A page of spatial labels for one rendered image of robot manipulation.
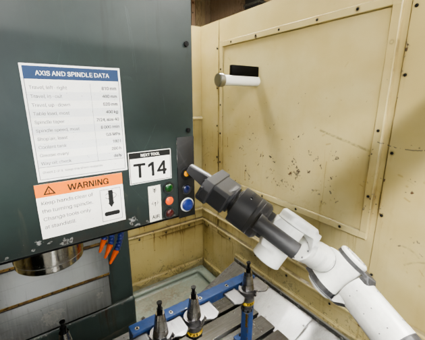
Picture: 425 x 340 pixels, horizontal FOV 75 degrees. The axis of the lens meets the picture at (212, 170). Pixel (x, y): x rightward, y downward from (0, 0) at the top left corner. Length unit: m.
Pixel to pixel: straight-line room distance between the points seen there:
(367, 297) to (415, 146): 0.52
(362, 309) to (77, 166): 0.70
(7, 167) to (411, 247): 1.15
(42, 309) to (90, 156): 1.00
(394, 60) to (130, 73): 0.83
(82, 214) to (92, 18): 0.36
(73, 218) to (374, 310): 0.69
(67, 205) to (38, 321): 0.96
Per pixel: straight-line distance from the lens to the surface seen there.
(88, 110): 0.57
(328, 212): 1.27
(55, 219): 0.60
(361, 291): 0.81
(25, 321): 1.50
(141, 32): 0.62
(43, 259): 0.78
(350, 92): 1.17
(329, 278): 0.81
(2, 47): 0.57
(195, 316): 0.93
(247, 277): 1.02
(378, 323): 0.79
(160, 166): 0.63
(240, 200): 0.58
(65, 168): 0.58
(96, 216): 0.61
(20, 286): 1.40
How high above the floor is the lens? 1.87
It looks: 15 degrees down
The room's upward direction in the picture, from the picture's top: straight up
